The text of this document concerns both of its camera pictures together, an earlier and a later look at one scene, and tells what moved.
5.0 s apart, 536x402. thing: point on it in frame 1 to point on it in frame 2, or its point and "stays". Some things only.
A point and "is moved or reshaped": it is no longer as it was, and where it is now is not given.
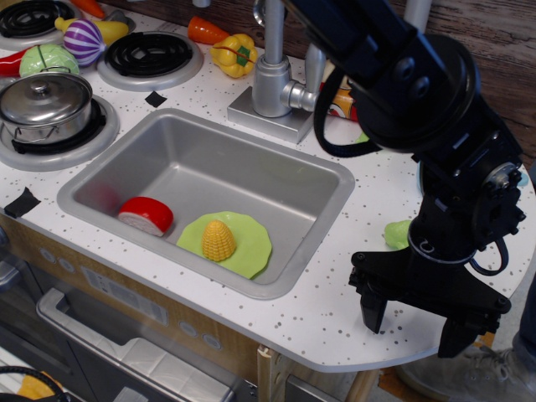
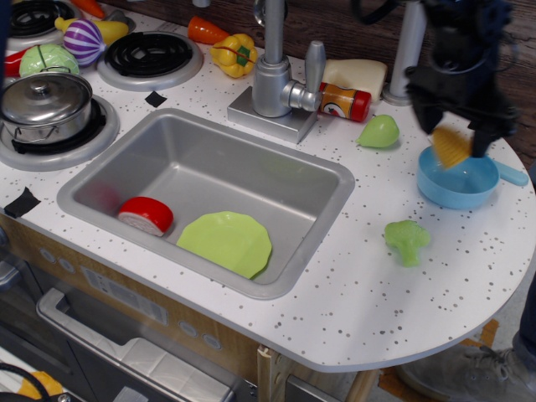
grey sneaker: [486, 374] stays
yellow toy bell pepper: [234, 55] stays
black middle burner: [150, 60] stays
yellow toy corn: [218, 241] is moved or reshaped
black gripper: [459, 292] to [476, 96]
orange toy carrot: [202, 30] stays
